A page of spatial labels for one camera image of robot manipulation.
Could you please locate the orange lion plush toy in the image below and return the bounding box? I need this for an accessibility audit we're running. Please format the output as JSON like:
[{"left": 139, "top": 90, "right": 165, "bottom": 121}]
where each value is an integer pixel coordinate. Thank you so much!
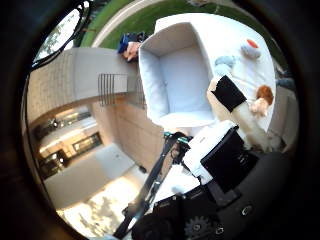
[{"left": 249, "top": 84, "right": 275, "bottom": 118}]

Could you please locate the grey toy with orange cap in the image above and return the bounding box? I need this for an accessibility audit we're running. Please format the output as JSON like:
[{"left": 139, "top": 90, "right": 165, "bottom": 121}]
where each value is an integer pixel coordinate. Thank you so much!
[{"left": 240, "top": 38, "right": 262, "bottom": 60}]

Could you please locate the white fabric container box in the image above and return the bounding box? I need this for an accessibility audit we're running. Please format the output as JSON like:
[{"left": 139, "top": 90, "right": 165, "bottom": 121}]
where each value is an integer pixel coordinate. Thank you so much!
[{"left": 138, "top": 21, "right": 218, "bottom": 129}]

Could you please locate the black tripod stand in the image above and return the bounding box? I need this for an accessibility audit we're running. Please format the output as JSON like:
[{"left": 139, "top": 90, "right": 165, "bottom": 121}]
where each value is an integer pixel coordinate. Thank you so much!
[{"left": 113, "top": 131, "right": 193, "bottom": 239}]

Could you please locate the grey fluffy plush toy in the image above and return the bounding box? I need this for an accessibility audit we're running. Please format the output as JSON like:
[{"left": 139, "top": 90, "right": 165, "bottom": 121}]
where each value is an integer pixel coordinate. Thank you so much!
[{"left": 213, "top": 54, "right": 237, "bottom": 77}]

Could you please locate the white striped tablecloth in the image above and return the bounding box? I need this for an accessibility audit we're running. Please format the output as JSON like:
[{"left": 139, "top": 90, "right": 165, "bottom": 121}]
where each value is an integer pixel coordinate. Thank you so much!
[{"left": 154, "top": 12, "right": 278, "bottom": 134}]

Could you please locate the person in blue clothes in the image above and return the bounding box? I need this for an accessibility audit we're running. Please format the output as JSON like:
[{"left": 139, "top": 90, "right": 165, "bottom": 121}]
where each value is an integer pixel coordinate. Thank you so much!
[{"left": 117, "top": 31, "right": 148, "bottom": 63}]

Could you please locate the black cable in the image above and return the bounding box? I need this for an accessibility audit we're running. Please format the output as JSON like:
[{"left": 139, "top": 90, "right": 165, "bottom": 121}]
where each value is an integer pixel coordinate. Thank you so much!
[{"left": 31, "top": 1, "right": 93, "bottom": 70}]

